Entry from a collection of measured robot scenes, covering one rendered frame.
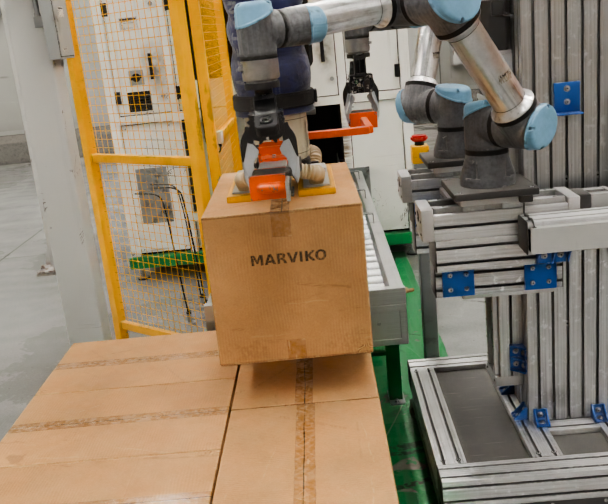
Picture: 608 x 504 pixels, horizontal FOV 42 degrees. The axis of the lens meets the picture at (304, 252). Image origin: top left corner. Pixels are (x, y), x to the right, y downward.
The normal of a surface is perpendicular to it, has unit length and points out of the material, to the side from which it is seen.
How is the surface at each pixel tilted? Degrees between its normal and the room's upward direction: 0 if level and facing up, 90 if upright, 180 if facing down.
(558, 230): 90
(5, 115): 90
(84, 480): 0
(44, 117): 90
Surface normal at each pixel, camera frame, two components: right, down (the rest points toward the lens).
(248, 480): -0.10, -0.96
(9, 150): -0.01, 0.28
